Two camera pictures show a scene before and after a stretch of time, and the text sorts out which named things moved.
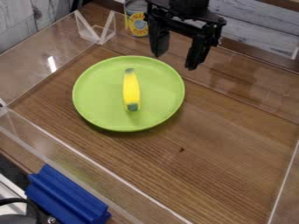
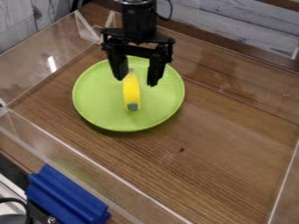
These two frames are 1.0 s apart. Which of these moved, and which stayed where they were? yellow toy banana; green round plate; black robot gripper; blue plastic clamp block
Moved: black robot gripper
Stayed: yellow toy banana; blue plastic clamp block; green round plate
